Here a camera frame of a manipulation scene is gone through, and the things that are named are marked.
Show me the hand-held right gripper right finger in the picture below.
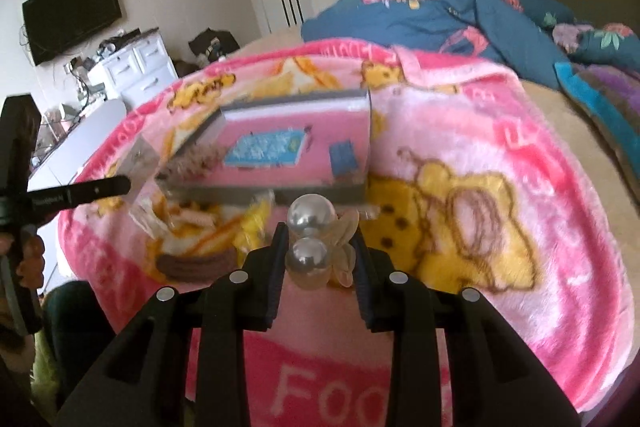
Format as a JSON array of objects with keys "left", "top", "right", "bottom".
[{"left": 350, "top": 227, "right": 583, "bottom": 427}]

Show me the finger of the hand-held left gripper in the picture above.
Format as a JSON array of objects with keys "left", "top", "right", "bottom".
[{"left": 27, "top": 176, "right": 132, "bottom": 212}]

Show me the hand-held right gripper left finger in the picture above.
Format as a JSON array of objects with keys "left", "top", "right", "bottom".
[{"left": 55, "top": 223, "right": 291, "bottom": 427}]

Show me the pearl hair clip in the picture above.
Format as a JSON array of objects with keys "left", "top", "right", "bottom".
[{"left": 284, "top": 194, "right": 362, "bottom": 292}]

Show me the grey box with pink inside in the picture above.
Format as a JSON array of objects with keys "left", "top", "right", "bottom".
[{"left": 154, "top": 88, "right": 373, "bottom": 208}]

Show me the person's left hand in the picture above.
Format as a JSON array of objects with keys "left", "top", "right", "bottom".
[{"left": 15, "top": 233, "right": 47, "bottom": 294}]

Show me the yellow packet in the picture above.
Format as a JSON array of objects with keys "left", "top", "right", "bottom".
[{"left": 235, "top": 199, "right": 274, "bottom": 253}]

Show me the small clear box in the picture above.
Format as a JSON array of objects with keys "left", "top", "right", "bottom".
[{"left": 119, "top": 136, "right": 160, "bottom": 182}]

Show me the blue book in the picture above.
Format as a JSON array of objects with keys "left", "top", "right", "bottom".
[{"left": 222, "top": 130, "right": 307, "bottom": 168}]

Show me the white dresser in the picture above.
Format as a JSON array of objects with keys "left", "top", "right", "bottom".
[{"left": 90, "top": 29, "right": 178, "bottom": 108}]

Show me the blue packet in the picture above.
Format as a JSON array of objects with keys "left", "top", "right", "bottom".
[{"left": 329, "top": 141, "right": 362, "bottom": 175}]

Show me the black television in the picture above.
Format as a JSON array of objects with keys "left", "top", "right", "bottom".
[{"left": 22, "top": 0, "right": 123, "bottom": 65}]

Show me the pink printed blanket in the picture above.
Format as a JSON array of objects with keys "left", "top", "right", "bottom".
[{"left": 57, "top": 38, "right": 636, "bottom": 427}]

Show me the dark bag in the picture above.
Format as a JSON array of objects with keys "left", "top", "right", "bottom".
[{"left": 189, "top": 28, "right": 241, "bottom": 60}]

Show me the blue floral duvet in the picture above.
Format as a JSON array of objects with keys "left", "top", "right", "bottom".
[{"left": 301, "top": 0, "right": 640, "bottom": 90}]

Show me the purple and teal blanket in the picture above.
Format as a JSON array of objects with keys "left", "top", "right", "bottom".
[{"left": 552, "top": 62, "right": 640, "bottom": 202}]

